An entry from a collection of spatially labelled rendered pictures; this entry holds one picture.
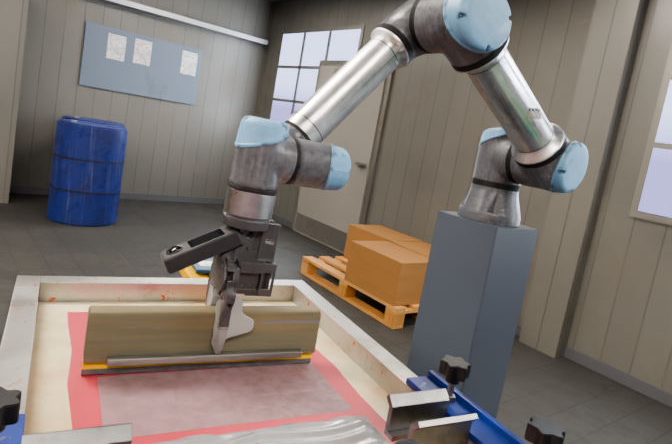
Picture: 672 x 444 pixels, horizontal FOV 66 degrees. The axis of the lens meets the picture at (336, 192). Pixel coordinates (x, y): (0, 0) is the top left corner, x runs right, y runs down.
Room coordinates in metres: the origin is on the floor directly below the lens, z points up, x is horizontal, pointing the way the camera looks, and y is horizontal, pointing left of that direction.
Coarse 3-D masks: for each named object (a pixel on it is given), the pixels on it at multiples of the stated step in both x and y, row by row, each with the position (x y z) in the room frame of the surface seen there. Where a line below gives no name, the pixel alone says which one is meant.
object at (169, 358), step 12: (108, 360) 0.68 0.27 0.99; (120, 360) 0.69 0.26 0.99; (132, 360) 0.69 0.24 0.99; (144, 360) 0.70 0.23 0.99; (156, 360) 0.71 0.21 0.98; (168, 360) 0.72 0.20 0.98; (180, 360) 0.72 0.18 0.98; (192, 360) 0.73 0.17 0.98; (204, 360) 0.74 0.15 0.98; (216, 360) 0.75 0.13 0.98; (228, 360) 0.76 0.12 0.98
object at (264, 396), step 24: (312, 360) 0.86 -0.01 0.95; (240, 384) 0.74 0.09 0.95; (264, 384) 0.75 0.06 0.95; (288, 384) 0.77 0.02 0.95; (312, 384) 0.78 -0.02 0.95; (336, 384) 0.79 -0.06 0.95; (240, 408) 0.68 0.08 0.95; (264, 408) 0.69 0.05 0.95; (288, 408) 0.70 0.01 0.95; (312, 408) 0.71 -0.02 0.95; (336, 408) 0.72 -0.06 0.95; (360, 408) 0.73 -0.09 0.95
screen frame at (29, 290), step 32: (32, 288) 0.87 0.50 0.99; (64, 288) 0.92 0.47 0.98; (96, 288) 0.95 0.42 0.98; (128, 288) 0.98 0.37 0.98; (160, 288) 1.01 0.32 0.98; (192, 288) 1.04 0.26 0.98; (288, 288) 1.14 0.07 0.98; (32, 320) 0.75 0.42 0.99; (320, 320) 1.02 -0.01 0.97; (0, 352) 0.65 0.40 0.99; (352, 352) 0.90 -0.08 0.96; (384, 352) 0.86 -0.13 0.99; (0, 384) 0.58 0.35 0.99; (384, 384) 0.81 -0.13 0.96
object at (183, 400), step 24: (72, 312) 0.89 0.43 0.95; (72, 336) 0.80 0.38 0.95; (72, 360) 0.72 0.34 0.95; (72, 384) 0.66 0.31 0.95; (96, 384) 0.67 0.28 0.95; (120, 384) 0.68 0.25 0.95; (144, 384) 0.69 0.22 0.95; (168, 384) 0.71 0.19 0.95; (192, 384) 0.72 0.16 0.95; (216, 384) 0.73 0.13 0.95; (72, 408) 0.61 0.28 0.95; (96, 408) 0.62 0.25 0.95; (120, 408) 0.63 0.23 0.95; (144, 408) 0.64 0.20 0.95; (168, 408) 0.65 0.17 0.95; (192, 408) 0.66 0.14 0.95; (216, 408) 0.67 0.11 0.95; (144, 432) 0.59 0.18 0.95; (168, 432) 0.60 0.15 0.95; (192, 432) 0.61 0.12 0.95; (216, 432) 0.61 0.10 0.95
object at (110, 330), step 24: (96, 312) 0.68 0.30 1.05; (120, 312) 0.70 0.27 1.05; (144, 312) 0.71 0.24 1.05; (168, 312) 0.73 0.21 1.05; (192, 312) 0.74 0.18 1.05; (264, 312) 0.80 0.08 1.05; (288, 312) 0.81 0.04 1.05; (312, 312) 0.83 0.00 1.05; (96, 336) 0.68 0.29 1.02; (120, 336) 0.70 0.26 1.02; (144, 336) 0.71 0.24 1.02; (168, 336) 0.73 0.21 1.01; (192, 336) 0.74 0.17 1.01; (240, 336) 0.78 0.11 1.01; (264, 336) 0.80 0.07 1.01; (288, 336) 0.82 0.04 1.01; (312, 336) 0.84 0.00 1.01; (96, 360) 0.68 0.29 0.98
